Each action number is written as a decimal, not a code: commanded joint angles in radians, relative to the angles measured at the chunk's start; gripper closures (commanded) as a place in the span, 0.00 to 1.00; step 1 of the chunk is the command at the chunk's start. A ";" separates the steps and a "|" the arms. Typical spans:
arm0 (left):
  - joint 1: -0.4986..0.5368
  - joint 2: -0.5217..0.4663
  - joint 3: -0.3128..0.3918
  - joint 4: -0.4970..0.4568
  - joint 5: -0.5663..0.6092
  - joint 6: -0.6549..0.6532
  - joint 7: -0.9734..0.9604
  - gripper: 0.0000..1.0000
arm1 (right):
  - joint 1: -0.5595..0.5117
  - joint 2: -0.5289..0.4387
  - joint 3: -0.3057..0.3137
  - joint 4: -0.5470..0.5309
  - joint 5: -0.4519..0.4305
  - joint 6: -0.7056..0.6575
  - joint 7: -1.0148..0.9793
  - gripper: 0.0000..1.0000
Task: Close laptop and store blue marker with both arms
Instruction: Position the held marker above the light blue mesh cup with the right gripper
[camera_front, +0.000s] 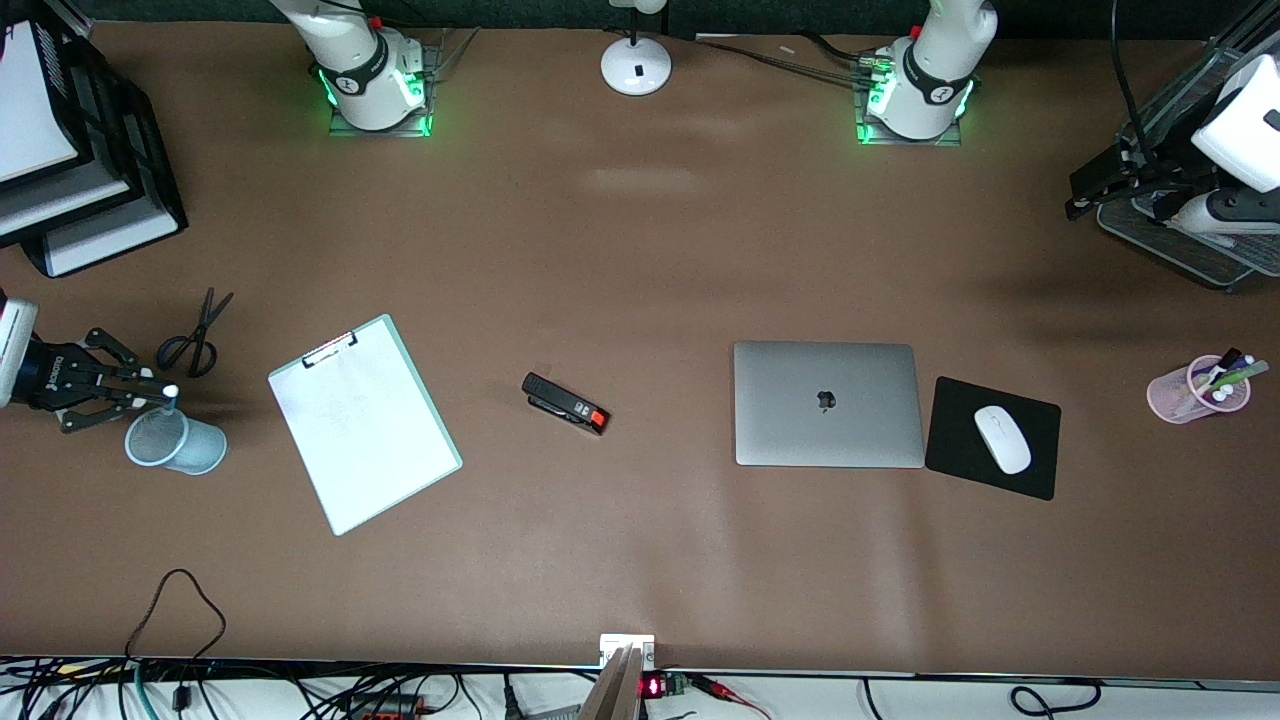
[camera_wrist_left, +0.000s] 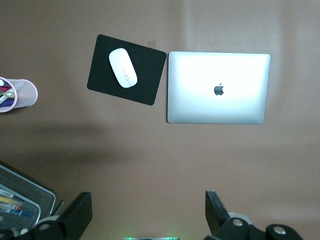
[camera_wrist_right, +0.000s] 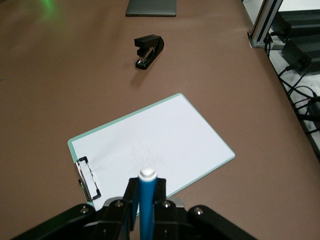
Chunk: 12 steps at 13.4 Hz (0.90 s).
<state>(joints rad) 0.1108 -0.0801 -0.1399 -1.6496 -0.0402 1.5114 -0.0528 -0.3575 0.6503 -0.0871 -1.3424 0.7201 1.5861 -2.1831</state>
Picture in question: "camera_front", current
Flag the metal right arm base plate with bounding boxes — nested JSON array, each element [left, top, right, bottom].
[[328, 42, 435, 139]]

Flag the white computer mouse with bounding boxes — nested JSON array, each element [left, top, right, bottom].
[[974, 405, 1033, 476]]

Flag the silver laptop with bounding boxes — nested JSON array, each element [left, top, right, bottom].
[[733, 340, 926, 469]]

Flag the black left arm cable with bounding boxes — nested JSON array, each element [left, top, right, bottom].
[[1110, 0, 1151, 156]]

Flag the white mount block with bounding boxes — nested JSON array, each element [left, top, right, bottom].
[[599, 634, 656, 669]]

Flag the beige camera pole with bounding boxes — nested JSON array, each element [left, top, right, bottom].
[[578, 645, 644, 720]]

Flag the black stapler red tip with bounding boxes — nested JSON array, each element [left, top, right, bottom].
[[521, 372, 611, 437]]

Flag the green marker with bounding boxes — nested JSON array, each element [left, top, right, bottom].
[[1212, 360, 1271, 393]]

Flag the mint green clipboard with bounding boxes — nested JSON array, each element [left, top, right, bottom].
[[267, 313, 464, 538]]

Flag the silver mesh desk tray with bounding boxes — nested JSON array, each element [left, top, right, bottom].
[[1095, 40, 1280, 293]]

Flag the brown cable loop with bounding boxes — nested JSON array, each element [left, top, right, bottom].
[[123, 568, 227, 669]]

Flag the black cable tangle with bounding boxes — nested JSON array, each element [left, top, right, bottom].
[[0, 658, 471, 720]]

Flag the white paper sheet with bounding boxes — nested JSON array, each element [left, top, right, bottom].
[[48, 205, 179, 276], [270, 322, 456, 531], [0, 25, 81, 181]]

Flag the black mouse pad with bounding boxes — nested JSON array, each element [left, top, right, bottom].
[[924, 376, 1062, 502]]

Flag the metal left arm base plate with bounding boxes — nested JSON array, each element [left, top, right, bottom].
[[853, 60, 967, 149]]

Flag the white lamp base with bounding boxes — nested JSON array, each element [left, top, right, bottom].
[[600, 0, 673, 97]]

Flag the pink mesh pen cup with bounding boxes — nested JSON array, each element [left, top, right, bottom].
[[1146, 355, 1253, 425]]

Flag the black scissors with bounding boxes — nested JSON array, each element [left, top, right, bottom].
[[156, 287, 236, 379]]

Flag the black document tray stack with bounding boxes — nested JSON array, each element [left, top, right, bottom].
[[0, 0, 189, 279]]

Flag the light blue mesh cup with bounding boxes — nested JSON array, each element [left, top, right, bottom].
[[124, 405, 229, 476]]

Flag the red wire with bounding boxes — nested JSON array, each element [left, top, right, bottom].
[[690, 674, 773, 720]]

